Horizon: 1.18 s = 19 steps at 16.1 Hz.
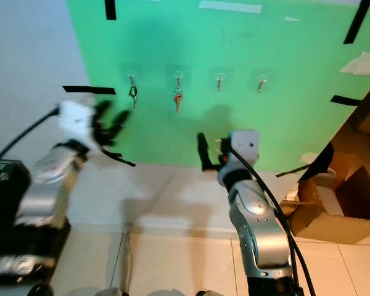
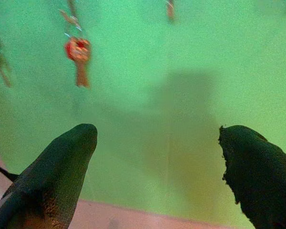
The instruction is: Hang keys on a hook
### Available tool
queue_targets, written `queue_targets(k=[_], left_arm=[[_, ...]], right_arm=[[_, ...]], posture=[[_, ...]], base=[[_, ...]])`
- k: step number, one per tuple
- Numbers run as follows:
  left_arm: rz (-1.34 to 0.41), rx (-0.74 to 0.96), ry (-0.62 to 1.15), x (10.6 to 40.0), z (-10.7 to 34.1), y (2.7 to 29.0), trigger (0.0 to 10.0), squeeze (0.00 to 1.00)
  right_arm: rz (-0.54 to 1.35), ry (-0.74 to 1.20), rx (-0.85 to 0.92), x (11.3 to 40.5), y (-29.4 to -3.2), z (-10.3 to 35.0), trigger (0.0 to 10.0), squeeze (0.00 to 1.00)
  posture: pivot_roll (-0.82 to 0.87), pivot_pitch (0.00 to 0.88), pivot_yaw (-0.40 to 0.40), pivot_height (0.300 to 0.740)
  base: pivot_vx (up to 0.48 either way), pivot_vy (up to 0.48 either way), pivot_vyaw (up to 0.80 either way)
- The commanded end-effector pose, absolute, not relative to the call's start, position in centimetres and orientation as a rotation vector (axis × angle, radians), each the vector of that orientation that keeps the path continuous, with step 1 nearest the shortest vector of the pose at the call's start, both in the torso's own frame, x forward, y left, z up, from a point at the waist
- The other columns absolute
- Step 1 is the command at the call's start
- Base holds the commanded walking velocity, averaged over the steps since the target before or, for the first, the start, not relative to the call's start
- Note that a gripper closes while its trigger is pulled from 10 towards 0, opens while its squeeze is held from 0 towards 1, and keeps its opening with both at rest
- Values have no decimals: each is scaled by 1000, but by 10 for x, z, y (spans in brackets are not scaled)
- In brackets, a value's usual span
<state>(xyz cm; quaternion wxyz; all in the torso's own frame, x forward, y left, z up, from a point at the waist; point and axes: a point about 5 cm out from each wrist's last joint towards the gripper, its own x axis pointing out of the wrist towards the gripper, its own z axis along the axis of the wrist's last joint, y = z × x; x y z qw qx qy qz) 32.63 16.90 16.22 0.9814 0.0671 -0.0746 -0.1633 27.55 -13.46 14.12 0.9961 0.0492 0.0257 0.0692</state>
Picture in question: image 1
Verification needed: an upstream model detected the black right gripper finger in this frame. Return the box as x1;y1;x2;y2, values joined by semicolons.
196;133;215;172

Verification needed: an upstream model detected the orange key set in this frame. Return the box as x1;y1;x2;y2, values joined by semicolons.
173;86;184;113

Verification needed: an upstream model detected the clear adhesive metal hook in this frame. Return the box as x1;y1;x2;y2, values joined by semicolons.
171;70;186;90
125;70;139;90
255;74;269;94
213;72;228;92

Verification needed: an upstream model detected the black carabiner key set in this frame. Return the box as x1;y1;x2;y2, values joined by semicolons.
128;86;138;110

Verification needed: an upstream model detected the short black tape strip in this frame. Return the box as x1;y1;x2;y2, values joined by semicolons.
104;148;136;168

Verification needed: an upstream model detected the thin black tape strip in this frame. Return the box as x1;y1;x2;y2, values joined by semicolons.
276;163;312;178

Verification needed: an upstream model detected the green paper backdrop sheet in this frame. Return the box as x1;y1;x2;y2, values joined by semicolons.
66;0;368;173

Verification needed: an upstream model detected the brown cardboard box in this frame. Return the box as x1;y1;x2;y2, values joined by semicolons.
281;123;370;244

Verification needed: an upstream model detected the long white tape strip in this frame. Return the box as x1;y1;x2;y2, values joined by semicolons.
199;1;263;14

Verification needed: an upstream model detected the crumpled white paper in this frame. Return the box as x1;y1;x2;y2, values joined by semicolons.
339;51;370;76

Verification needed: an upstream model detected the long black tape strip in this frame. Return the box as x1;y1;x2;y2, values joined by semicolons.
344;0;370;45

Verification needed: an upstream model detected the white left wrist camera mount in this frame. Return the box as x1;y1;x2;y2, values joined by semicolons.
59;101;96;152

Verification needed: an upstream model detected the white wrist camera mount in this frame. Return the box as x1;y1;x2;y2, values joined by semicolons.
217;129;261;189
59;101;96;152

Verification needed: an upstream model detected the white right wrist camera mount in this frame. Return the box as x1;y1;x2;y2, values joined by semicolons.
217;129;261;189

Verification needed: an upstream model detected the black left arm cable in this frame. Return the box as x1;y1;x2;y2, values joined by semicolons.
0;106;62;149

